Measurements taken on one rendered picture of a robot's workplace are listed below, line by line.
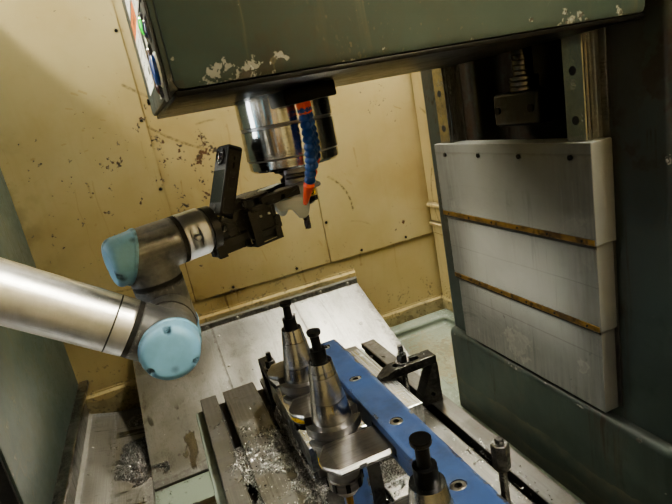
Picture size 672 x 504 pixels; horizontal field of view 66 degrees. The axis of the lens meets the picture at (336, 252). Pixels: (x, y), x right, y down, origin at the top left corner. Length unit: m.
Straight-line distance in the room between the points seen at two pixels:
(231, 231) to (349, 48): 0.38
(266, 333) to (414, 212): 0.79
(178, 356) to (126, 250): 0.19
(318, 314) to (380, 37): 1.48
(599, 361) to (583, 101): 0.47
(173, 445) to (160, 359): 1.07
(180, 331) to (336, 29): 0.40
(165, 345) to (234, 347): 1.26
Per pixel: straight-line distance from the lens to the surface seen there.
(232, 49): 0.58
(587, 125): 0.96
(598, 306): 1.04
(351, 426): 0.58
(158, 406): 1.83
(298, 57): 0.60
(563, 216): 1.02
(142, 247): 0.79
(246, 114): 0.87
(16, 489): 1.30
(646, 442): 1.14
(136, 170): 1.89
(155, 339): 0.67
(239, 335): 1.96
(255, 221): 0.85
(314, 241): 2.03
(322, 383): 0.56
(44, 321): 0.69
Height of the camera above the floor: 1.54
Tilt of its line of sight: 15 degrees down
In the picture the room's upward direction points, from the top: 11 degrees counter-clockwise
